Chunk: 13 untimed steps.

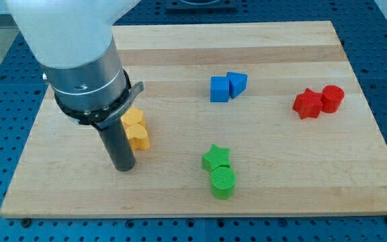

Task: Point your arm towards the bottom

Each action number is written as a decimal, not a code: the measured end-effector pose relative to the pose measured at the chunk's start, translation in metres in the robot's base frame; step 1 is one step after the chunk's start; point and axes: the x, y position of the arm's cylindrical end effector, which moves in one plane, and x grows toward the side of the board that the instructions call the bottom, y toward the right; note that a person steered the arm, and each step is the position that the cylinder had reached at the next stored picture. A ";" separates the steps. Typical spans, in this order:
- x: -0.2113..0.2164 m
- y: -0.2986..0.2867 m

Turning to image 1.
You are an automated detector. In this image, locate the red star block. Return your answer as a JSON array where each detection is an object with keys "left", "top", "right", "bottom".
[{"left": 292, "top": 88, "right": 323, "bottom": 119}]

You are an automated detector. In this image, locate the green cylinder block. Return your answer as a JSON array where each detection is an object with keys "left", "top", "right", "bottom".
[{"left": 210, "top": 166, "right": 237, "bottom": 200}]

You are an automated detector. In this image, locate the wooden board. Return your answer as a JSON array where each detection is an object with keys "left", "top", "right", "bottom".
[{"left": 0, "top": 21, "right": 387, "bottom": 218}]

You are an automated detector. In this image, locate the yellow hexagon block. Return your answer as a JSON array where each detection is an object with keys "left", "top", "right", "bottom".
[{"left": 121, "top": 108, "right": 146, "bottom": 128}]

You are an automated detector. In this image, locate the red cylinder block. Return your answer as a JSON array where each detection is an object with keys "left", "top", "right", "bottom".
[{"left": 321, "top": 85, "right": 345, "bottom": 114}]

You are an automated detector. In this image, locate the blue triangular prism block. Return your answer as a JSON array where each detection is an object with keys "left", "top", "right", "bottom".
[{"left": 226, "top": 72, "right": 248, "bottom": 99}]

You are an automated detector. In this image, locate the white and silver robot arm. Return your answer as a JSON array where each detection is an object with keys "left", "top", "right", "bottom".
[{"left": 6, "top": 0, "right": 143, "bottom": 130}]

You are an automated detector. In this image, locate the yellow heart block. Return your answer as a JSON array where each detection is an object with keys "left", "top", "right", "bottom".
[{"left": 126, "top": 124, "right": 151, "bottom": 151}]

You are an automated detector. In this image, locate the blue cube block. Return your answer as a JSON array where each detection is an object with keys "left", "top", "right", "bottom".
[{"left": 210, "top": 76, "right": 229, "bottom": 102}]

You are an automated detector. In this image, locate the green star block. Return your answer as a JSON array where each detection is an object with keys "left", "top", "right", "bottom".
[{"left": 202, "top": 144, "right": 231, "bottom": 172}]

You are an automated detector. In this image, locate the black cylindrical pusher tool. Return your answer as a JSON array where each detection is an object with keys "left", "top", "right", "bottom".
[{"left": 97, "top": 120, "right": 136, "bottom": 172}]

